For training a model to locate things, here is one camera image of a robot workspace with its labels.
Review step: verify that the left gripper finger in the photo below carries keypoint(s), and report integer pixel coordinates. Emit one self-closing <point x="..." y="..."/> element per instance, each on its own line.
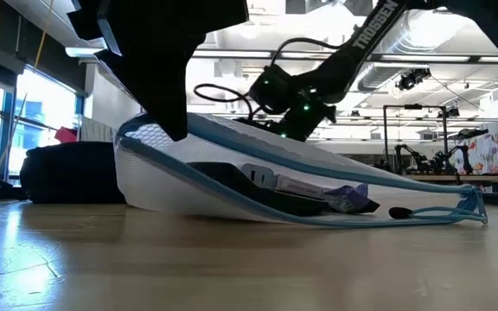
<point x="173" y="95"/>
<point x="145" y="82"/>

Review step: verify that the white mesh pouch blue zipper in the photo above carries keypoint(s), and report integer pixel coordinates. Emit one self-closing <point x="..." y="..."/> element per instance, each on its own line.
<point x="167" y="190"/>

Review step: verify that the navy blue backpack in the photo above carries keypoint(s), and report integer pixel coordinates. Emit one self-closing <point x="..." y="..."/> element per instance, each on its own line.
<point x="72" y="173"/>

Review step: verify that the black background robot arm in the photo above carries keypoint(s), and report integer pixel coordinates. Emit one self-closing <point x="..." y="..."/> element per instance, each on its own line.
<point x="417" y="162"/>

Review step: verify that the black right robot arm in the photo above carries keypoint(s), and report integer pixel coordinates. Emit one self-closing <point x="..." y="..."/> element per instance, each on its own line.
<point x="361" y="52"/>

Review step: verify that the white labelled small box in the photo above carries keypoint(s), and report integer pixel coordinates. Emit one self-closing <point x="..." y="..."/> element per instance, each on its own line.
<point x="301" y="188"/>

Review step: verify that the grey hanging cloth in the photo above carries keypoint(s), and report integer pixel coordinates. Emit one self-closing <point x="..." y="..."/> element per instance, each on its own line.
<point x="97" y="131"/>

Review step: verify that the white ceiling light fixture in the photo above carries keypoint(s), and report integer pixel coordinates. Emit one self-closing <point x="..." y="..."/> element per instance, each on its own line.
<point x="80" y="52"/>

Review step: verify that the purple packet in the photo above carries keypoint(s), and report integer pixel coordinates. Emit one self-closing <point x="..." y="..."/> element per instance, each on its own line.
<point x="346" y="196"/>

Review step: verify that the red background item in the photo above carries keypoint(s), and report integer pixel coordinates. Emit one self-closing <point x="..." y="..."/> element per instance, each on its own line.
<point x="66" y="136"/>

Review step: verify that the wooden background table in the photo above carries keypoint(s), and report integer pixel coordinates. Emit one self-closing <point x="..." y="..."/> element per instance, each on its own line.
<point x="469" y="178"/>

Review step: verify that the floral patterned cloth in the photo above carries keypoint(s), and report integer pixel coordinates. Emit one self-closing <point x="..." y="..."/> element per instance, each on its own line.
<point x="484" y="153"/>

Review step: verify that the black ceiling camera rig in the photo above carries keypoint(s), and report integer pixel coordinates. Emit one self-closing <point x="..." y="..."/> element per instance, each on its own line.
<point x="411" y="80"/>

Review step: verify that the black metal stand frame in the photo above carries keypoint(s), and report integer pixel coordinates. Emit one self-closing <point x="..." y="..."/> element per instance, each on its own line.
<point x="445" y="129"/>

